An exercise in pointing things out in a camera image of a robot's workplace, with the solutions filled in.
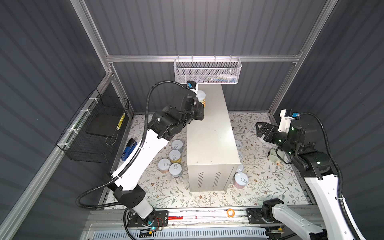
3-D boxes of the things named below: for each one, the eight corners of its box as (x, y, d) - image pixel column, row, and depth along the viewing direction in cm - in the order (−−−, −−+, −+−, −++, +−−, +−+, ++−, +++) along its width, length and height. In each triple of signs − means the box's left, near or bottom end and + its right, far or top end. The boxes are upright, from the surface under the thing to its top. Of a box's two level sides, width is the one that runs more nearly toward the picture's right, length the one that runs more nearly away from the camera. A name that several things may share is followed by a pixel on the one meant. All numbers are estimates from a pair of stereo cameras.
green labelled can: (158, 173, 90) (157, 170, 86) (160, 162, 95) (159, 158, 91) (170, 173, 90) (168, 170, 86) (171, 162, 95) (170, 158, 91)
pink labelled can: (233, 188, 85) (235, 185, 80) (231, 176, 90) (233, 172, 85) (247, 188, 85) (250, 185, 80) (244, 176, 90) (247, 172, 85)
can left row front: (169, 178, 89) (168, 174, 84) (171, 167, 93) (169, 162, 88) (181, 178, 89) (180, 174, 84) (182, 167, 93) (181, 162, 88)
